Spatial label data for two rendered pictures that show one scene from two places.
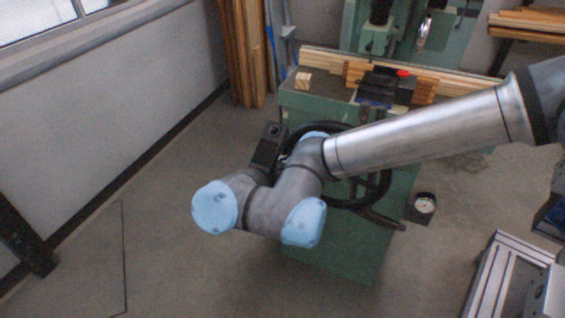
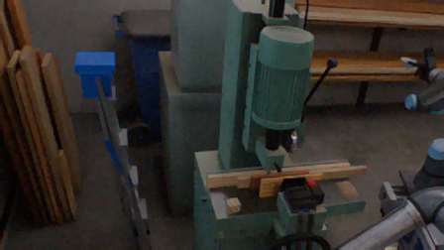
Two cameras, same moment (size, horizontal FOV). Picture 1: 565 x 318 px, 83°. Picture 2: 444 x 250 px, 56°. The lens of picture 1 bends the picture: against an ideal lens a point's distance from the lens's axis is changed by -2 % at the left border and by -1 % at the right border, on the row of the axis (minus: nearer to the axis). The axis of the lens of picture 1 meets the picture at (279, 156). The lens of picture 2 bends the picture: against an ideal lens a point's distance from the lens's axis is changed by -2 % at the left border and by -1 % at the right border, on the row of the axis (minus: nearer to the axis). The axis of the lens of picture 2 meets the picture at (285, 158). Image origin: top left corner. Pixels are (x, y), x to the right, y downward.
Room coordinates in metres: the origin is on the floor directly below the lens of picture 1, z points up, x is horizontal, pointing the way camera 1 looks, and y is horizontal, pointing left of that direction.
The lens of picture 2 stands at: (-0.02, 0.66, 1.90)
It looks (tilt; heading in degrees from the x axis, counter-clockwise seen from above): 33 degrees down; 313
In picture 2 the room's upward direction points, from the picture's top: 9 degrees clockwise
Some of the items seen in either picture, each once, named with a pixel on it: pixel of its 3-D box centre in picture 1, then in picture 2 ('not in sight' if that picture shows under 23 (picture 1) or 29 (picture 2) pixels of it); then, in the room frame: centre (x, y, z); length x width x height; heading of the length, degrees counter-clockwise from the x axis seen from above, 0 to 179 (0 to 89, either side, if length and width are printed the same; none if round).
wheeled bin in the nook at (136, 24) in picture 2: not in sight; (161, 78); (2.80, -0.82, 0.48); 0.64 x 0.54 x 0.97; 69
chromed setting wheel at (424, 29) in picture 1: (423, 33); (289, 139); (0.98, -0.44, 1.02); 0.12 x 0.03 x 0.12; 157
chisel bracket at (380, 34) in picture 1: (376, 36); (270, 154); (0.93, -0.28, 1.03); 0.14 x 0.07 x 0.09; 157
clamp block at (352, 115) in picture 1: (378, 110); (299, 210); (0.71, -0.26, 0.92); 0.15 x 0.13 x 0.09; 67
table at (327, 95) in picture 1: (380, 109); (290, 205); (0.79, -0.29, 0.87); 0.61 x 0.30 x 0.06; 67
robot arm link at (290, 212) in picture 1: (290, 208); not in sight; (0.32, -0.02, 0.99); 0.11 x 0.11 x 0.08; 69
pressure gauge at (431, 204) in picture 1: (424, 203); not in sight; (0.62, -0.43, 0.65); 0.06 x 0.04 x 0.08; 67
